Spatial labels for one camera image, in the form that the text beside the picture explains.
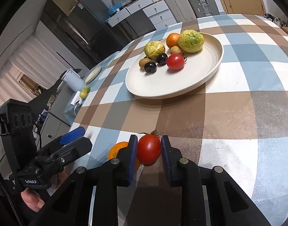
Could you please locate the orange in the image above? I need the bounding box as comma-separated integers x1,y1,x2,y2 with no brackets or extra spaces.
108,141,141,171
166,33,180,48

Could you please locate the red tomato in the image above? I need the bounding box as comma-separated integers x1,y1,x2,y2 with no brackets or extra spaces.
166,54,186,70
137,130,161,165

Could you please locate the brown longan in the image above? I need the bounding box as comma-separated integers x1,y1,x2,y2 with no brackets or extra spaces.
139,57,151,70
170,46,183,55

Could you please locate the dark plum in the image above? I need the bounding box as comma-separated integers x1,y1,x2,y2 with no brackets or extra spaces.
144,61,157,73
156,53,168,65

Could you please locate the yellow wrinkled citrus fruit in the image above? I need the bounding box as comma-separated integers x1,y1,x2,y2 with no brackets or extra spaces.
144,41,165,60

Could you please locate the green-yellow citrus fruit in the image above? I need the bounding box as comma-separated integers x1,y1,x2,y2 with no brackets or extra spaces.
178,30,205,53

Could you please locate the left hand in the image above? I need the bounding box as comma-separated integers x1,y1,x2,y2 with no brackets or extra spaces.
21,171,68,212

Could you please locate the small lime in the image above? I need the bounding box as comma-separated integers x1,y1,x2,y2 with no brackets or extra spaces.
83,86,90,93
80,90,88,99

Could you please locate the small cream plate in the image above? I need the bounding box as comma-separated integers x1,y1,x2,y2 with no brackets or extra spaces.
84,65,102,84

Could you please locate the checkered tablecloth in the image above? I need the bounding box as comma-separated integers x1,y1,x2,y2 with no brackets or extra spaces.
72,14,288,225

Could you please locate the black refrigerator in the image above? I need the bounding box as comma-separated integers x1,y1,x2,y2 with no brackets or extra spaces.
68,0,130,63

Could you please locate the large cream plate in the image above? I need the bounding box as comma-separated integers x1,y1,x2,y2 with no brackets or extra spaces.
125,33,224,99

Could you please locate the white drawer desk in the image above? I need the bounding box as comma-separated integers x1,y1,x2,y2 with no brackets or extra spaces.
107,0,178,30

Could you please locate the beige suitcase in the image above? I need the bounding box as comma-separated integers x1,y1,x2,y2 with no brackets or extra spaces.
164,0,197,22

